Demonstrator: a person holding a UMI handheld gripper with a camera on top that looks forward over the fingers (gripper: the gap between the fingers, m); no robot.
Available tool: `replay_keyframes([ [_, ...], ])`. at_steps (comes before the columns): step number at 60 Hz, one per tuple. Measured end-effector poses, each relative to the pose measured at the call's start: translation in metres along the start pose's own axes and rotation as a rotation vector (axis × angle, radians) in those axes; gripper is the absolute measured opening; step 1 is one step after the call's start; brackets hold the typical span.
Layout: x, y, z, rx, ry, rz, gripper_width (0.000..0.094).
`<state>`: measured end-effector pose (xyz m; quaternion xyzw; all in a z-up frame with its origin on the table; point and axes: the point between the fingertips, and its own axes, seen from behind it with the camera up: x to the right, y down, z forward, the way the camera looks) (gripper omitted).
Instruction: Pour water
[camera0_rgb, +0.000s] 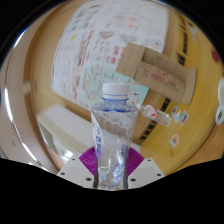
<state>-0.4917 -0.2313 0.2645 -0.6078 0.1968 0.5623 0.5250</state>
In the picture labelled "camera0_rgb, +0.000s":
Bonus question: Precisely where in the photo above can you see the flat round red coaster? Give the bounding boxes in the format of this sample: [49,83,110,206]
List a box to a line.
[210,48,221,64]

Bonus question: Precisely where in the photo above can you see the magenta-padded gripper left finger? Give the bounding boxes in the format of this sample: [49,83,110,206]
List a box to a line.
[56,145,99,190]

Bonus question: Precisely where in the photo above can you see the printed paper wall posters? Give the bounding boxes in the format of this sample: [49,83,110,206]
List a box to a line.
[50,1,172,112]

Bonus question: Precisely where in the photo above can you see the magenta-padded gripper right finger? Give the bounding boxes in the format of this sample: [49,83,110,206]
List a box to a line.
[123,147,166,190]

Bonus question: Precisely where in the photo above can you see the brown cardboard box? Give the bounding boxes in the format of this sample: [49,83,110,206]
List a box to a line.
[115,42,198,105]

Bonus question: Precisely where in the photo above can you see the clear plastic bottle white cap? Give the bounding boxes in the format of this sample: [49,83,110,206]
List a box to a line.
[90,82,140,191]

